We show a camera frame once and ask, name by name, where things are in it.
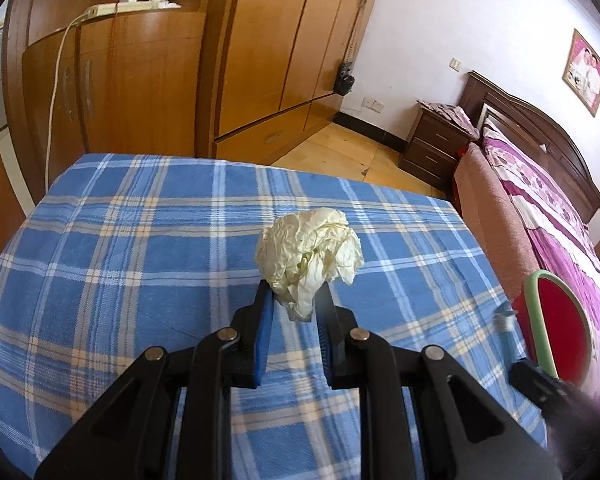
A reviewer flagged black hanging bag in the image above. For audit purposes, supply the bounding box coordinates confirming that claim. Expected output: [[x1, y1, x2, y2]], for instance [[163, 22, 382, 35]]
[[332, 62, 355, 96]]

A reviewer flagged white power strip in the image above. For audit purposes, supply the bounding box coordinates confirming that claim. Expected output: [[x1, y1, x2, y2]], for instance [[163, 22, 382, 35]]
[[82, 1, 181, 20]]

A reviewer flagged white paper ball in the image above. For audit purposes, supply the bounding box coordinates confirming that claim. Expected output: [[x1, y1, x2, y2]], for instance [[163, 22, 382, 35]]
[[254, 208, 364, 322]]

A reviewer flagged red bin green rim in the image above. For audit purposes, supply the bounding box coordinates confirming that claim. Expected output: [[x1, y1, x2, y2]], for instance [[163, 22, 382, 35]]
[[513, 270, 593, 386]]

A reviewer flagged white cable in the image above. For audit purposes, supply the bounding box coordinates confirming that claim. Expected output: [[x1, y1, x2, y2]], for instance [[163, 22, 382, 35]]
[[43, 8, 94, 194]]

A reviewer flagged dark wooden headboard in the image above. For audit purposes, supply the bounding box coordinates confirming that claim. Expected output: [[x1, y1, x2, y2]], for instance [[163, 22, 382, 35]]
[[458, 70, 600, 223]]

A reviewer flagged light blue plastic scrap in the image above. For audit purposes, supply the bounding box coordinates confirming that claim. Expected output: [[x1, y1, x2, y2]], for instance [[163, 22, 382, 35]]
[[494, 301, 517, 353]]

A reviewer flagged folded cloth on nightstand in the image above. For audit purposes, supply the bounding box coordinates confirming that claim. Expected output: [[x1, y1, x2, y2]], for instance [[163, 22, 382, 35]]
[[418, 101, 480, 141]]

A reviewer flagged wooden wardrobe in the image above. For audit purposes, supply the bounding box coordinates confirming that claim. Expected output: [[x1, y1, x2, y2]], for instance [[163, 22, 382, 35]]
[[195, 0, 375, 165]]

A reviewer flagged framed wall picture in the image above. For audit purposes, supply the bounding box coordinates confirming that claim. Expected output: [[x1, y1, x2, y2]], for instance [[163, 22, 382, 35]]
[[562, 29, 600, 117]]

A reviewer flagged wooden low cabinet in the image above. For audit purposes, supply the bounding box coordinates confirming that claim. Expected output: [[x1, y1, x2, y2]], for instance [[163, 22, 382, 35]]
[[10, 10, 206, 200]]

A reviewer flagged blue plaid tablecloth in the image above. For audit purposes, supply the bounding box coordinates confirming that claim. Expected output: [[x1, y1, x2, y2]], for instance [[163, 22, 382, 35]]
[[0, 154, 547, 474]]

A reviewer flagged bed with purple quilt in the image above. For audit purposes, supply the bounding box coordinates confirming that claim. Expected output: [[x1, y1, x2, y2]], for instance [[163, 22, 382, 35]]
[[454, 119, 600, 402]]

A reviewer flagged dark wooden nightstand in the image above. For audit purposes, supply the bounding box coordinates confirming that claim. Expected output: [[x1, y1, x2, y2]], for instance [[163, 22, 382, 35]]
[[398, 104, 476, 194]]

